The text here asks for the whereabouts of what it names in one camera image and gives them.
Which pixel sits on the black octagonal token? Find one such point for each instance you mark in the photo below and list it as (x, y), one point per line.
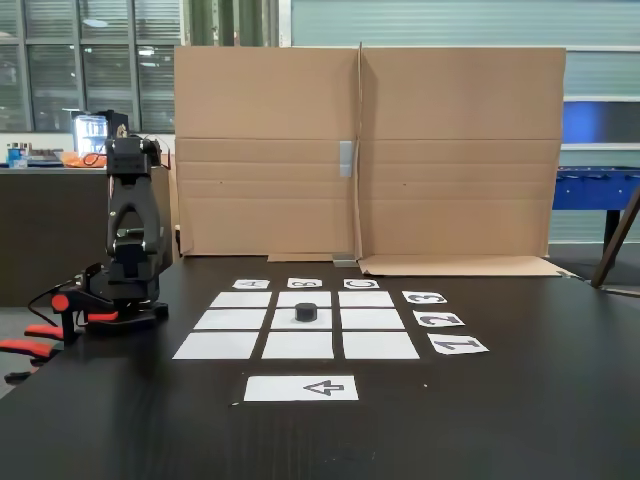
(306, 312)

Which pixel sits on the white paper grid square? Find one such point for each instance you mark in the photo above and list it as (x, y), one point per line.
(287, 298)
(230, 320)
(215, 346)
(241, 300)
(282, 322)
(366, 300)
(380, 346)
(297, 346)
(372, 320)

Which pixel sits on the black mini fridge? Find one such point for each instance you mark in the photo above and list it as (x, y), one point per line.
(120, 125)

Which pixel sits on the orange snack bag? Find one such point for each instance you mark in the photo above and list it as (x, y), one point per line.
(75, 160)

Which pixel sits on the brown cardboard panel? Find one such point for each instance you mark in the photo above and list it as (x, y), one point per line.
(260, 100)
(450, 150)

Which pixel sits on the brown counter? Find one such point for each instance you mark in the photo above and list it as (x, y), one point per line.
(50, 225)

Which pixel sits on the blue box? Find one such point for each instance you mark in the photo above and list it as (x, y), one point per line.
(17, 157)

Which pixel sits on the paper sheet letter A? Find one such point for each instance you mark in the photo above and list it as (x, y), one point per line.
(237, 286)

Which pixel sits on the black clamp red knob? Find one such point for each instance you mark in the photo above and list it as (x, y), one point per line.
(61, 303)

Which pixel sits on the paper sheet letter B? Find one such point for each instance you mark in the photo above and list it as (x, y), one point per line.
(294, 286)

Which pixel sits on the grey tape strip on cardboard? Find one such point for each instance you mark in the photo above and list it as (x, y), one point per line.
(346, 159)

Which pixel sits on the grey tape piece on cardboard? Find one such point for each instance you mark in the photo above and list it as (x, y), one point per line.
(345, 261)

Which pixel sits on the white paper arrow sheet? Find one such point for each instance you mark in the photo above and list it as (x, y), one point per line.
(270, 389)

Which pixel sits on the paper sheet number 3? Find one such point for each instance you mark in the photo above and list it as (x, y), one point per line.
(407, 295)

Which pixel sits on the paper sheet number 2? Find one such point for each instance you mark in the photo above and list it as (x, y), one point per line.
(422, 324)

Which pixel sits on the paper sheet number 1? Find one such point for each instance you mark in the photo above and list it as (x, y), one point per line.
(440, 351)

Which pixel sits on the blue foosball table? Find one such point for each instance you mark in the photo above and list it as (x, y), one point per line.
(590, 192)

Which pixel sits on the dark wooden easel leg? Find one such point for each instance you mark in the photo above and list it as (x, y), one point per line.
(612, 245)

